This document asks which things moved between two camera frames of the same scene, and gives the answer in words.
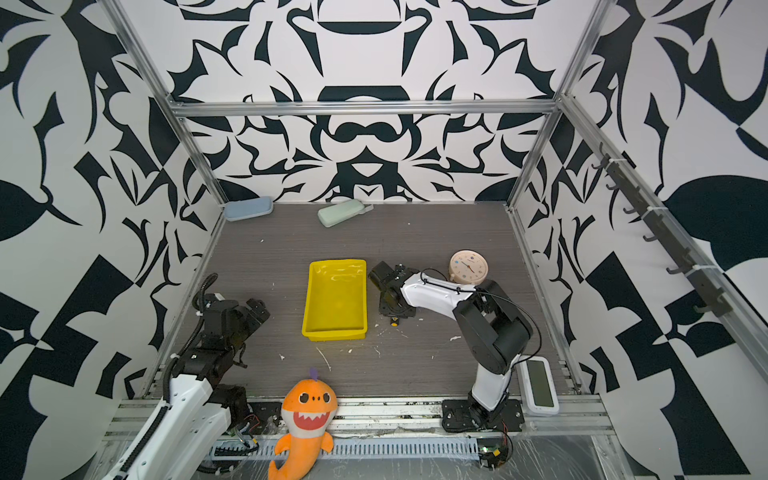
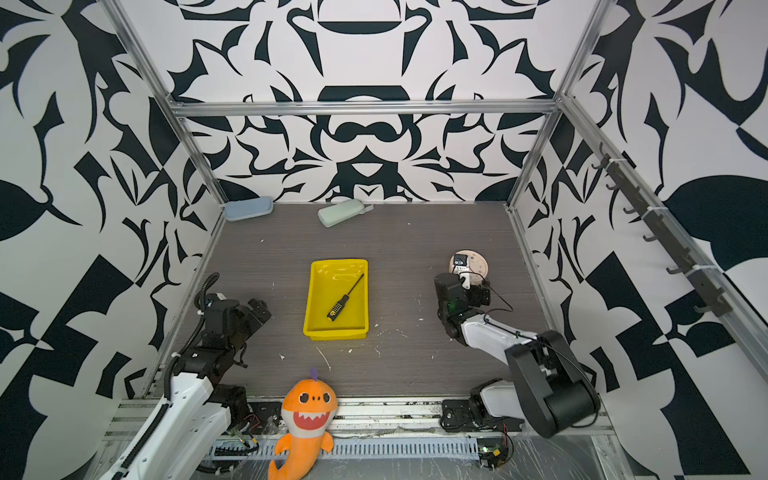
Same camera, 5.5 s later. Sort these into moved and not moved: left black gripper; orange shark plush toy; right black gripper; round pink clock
Moved: right black gripper
Not moved: round pink clock; left black gripper; orange shark plush toy
